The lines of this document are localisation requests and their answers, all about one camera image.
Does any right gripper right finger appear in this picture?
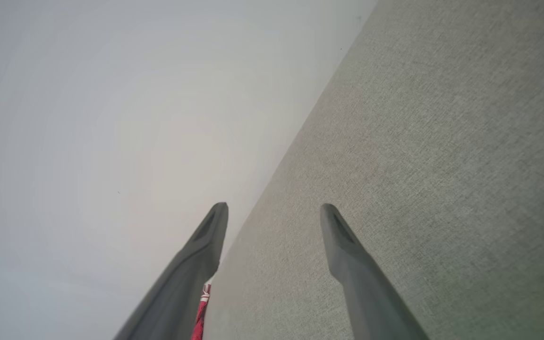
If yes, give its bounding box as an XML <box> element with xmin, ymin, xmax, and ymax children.
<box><xmin>320</xmin><ymin>204</ymin><xmax>431</xmax><ymax>340</ymax></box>

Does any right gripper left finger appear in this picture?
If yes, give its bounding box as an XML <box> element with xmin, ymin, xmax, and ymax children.
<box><xmin>114</xmin><ymin>202</ymin><xmax>229</xmax><ymax>340</ymax></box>

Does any red white shirt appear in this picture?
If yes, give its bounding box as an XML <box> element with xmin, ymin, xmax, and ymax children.
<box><xmin>191</xmin><ymin>282</ymin><xmax>212</xmax><ymax>340</ymax></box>

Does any grey fabric sofa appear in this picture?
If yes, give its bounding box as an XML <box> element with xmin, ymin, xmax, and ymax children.
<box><xmin>204</xmin><ymin>0</ymin><xmax>544</xmax><ymax>340</ymax></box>

